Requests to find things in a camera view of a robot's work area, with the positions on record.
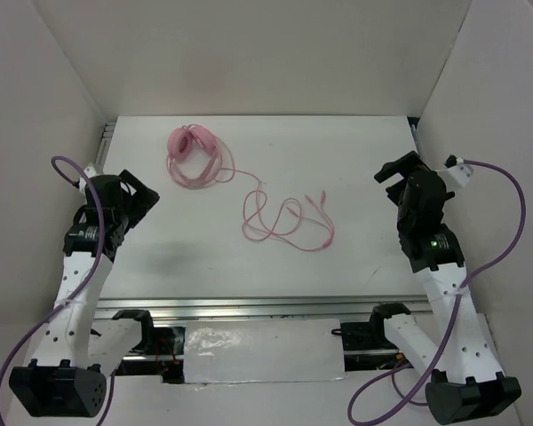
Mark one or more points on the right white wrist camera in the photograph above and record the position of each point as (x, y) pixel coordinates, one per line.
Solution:
(456, 174)

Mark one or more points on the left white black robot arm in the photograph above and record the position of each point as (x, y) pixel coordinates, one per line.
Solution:
(68, 374)

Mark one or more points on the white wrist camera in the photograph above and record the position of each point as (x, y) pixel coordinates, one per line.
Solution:
(456, 174)
(91, 171)

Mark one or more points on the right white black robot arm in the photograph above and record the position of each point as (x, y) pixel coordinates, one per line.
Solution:
(462, 377)

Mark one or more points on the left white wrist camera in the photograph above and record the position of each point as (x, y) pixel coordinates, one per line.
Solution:
(91, 171)

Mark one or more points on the pink headphones with cable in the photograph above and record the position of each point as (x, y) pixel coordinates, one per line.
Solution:
(221, 169)

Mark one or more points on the white foil-edged cover plate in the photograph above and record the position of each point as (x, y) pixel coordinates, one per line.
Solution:
(263, 351)

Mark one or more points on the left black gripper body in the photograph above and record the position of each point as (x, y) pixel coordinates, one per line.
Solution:
(134, 206)

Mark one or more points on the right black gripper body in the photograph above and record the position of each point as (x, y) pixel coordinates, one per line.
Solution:
(404, 165)

